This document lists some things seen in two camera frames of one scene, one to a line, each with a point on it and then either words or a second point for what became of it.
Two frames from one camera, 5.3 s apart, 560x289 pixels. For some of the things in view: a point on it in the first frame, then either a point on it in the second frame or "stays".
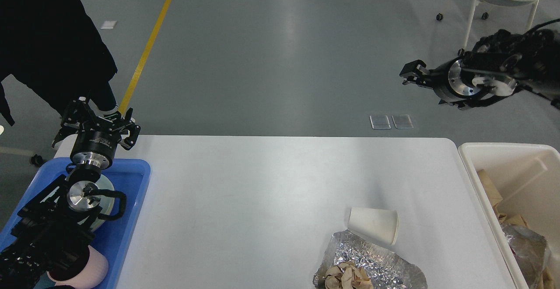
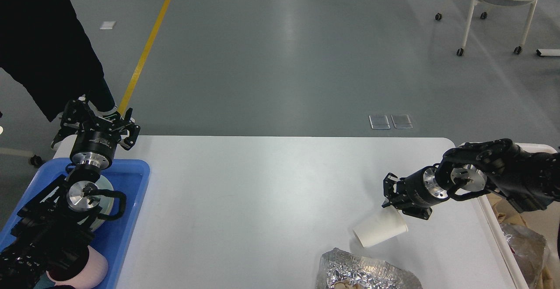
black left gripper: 95,149 stays
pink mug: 96,269 stays
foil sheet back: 530,250 stays
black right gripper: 450,87 → 421,189
